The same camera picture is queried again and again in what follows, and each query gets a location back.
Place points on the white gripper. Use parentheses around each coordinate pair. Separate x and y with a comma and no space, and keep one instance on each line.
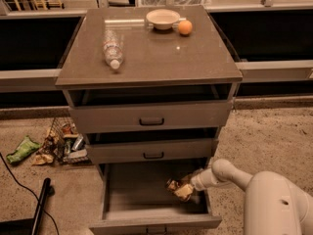
(198,181)

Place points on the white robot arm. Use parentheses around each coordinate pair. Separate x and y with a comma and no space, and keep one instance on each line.
(273,204)

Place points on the grey middle drawer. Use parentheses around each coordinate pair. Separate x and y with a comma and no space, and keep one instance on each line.
(152,145)

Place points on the grey drawer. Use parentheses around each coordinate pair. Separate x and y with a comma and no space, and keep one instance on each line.
(152,145)
(135,200)
(152,108)

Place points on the grey bottom drawer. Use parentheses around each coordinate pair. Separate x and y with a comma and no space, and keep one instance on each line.
(135,200)

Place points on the grey drawer cabinet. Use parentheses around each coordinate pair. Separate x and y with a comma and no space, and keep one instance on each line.
(152,58)

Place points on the grey top drawer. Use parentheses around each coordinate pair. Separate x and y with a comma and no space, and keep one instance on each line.
(152,108)

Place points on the black stand leg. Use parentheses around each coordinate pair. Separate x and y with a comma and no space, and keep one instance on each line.
(45,192)

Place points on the crumpled brown snack wrapper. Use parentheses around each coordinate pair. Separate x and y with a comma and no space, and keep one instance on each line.
(42,159)

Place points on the orange fruit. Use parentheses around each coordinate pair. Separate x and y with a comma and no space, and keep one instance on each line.
(185,27)

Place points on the clear plastic water bottle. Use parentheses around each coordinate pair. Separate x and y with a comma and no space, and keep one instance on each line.
(112,50)

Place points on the green chip bag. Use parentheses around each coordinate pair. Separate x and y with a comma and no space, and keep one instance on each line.
(24,149)

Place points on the white bowl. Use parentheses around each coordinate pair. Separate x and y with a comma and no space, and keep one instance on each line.
(162,19)

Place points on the wire basket with trash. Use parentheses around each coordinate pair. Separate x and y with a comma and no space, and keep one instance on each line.
(70,146)

